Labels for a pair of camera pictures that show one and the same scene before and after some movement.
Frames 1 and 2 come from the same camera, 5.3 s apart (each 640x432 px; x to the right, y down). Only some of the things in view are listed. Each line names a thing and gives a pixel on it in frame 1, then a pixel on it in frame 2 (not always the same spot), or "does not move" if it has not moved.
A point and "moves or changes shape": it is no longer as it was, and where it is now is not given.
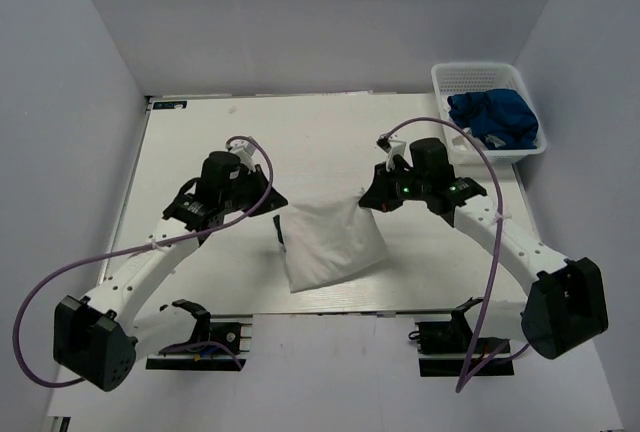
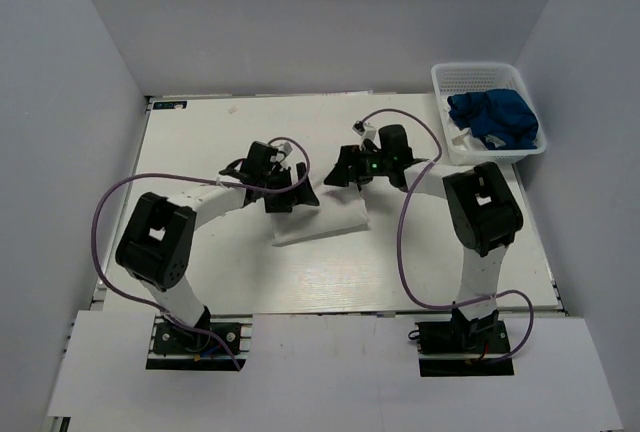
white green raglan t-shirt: [322, 242] moves or changes shape
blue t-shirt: [501, 117] does not move
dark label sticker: [170, 105] does not move
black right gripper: [380, 194] → [343, 172]
